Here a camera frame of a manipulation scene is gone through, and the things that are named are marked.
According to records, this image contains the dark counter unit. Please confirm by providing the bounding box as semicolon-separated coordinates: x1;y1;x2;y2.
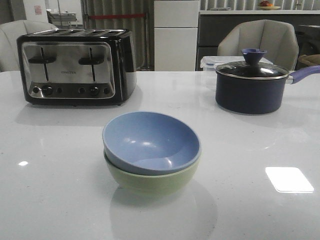
195;10;320;71

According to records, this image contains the blue bowl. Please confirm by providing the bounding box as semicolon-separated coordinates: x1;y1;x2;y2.
102;111;201;176

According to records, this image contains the clear plastic food container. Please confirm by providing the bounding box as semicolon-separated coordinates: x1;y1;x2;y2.
199;55;272;71

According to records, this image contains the white armchair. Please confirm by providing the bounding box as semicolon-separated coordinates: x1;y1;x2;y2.
0;20;57;72

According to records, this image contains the fruit plate on counter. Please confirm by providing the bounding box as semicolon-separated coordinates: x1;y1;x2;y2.
257;0;281;11

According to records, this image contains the glass pot lid blue knob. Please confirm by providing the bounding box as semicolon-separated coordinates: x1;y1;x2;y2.
215;48;289;80

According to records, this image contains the black chrome toaster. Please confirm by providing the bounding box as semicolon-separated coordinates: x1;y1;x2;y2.
17;28;137;106

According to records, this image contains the dark blue saucepan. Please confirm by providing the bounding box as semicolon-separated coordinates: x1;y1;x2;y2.
215;65;320;115

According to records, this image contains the white drawer cabinet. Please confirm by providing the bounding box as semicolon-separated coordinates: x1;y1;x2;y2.
154;0;201;72

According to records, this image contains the green bowl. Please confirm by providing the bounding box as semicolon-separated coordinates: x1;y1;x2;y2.
103;153;201;197

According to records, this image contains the brown cushion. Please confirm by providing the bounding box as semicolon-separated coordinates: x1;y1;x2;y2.
296;54;320;69

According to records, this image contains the beige upholstered chair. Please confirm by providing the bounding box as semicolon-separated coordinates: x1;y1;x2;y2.
217;19;299;71

